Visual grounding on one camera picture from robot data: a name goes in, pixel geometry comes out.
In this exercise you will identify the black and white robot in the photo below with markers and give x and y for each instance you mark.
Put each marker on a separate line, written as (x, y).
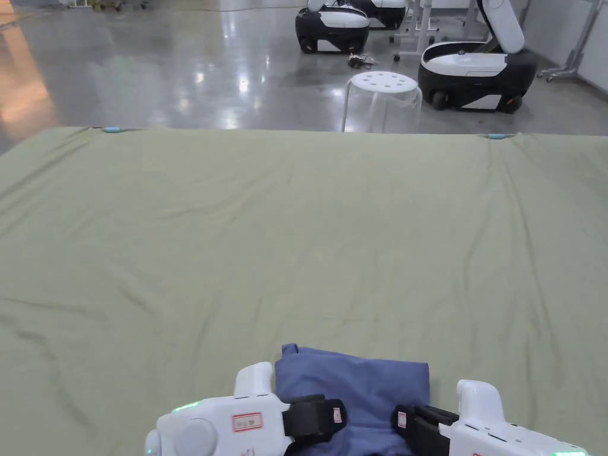
(387, 14)
(332, 26)
(475, 71)

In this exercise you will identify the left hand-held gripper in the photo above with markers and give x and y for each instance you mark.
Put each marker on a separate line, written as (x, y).
(213, 422)

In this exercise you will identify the blue garment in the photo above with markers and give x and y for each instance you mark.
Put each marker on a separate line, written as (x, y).
(351, 380)

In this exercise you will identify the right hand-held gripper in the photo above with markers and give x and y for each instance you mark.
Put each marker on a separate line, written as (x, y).
(484, 432)

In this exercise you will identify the bed with pale green sheet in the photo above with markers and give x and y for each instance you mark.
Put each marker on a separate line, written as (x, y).
(285, 237)

